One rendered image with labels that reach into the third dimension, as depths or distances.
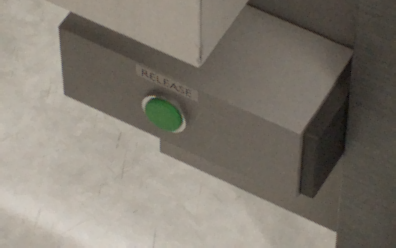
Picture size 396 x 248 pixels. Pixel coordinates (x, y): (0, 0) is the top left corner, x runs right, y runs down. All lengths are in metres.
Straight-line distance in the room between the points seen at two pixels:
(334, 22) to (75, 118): 1.49
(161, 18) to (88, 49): 0.24
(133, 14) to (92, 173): 1.61
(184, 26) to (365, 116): 0.24
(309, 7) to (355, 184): 0.14
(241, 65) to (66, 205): 1.40
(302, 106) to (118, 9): 0.22
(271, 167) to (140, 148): 1.42
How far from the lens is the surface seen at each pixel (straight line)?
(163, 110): 1.50
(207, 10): 1.27
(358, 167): 1.53
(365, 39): 1.42
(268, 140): 1.48
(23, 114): 2.96
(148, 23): 1.29
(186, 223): 2.84
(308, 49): 1.50
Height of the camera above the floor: 2.35
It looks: 53 degrees down
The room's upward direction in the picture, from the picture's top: straight up
